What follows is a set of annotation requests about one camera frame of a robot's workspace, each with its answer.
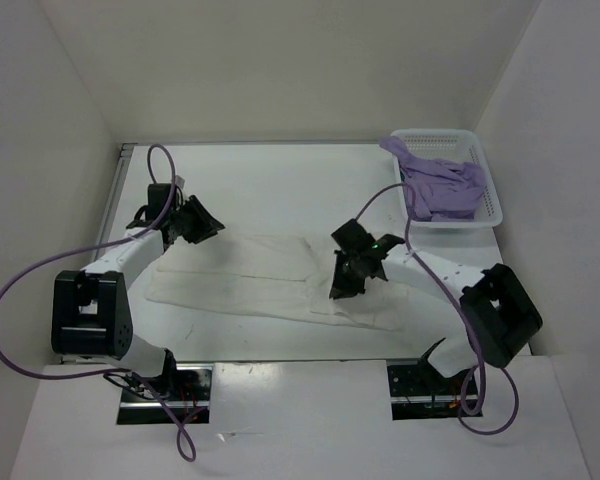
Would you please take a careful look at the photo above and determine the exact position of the purple t shirt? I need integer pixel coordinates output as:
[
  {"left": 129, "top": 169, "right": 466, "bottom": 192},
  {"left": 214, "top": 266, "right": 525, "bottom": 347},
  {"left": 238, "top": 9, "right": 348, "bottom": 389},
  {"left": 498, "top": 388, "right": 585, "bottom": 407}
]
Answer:
[{"left": 379, "top": 136, "right": 487, "bottom": 222}]

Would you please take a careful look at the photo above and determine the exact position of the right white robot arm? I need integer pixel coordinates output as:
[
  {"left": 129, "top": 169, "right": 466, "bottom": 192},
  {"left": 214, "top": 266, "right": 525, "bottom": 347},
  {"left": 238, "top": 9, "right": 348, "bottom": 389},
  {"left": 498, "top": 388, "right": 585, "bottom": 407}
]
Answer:
[{"left": 329, "top": 219, "right": 543, "bottom": 393}]

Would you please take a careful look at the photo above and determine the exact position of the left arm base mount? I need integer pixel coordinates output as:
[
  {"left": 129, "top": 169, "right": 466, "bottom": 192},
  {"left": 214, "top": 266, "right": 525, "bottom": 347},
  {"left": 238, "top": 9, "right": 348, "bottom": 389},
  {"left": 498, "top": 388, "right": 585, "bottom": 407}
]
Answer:
[{"left": 103, "top": 366, "right": 213, "bottom": 425}]

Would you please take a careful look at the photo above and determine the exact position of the white plastic basket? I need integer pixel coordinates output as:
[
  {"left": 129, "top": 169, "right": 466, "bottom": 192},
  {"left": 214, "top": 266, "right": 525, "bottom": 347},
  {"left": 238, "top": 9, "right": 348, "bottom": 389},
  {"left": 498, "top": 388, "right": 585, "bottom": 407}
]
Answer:
[{"left": 385, "top": 128, "right": 503, "bottom": 232}]

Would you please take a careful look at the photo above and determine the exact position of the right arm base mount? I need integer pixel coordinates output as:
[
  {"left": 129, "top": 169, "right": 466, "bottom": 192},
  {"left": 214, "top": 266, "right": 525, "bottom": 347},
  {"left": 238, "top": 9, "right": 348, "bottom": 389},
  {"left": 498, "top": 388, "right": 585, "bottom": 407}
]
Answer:
[{"left": 386, "top": 359, "right": 468, "bottom": 421}]

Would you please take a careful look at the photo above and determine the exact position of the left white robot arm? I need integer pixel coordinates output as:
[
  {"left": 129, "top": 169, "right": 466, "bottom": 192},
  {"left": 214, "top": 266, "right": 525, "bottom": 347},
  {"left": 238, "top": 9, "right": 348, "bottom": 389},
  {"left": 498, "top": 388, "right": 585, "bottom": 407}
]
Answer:
[{"left": 51, "top": 183, "right": 225, "bottom": 400}]

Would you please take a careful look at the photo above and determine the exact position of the white t shirt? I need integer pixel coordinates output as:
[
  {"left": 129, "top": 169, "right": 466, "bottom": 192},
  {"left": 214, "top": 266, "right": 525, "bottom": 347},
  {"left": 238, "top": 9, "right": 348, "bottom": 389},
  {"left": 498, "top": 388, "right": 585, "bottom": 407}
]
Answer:
[{"left": 145, "top": 232, "right": 408, "bottom": 332}]

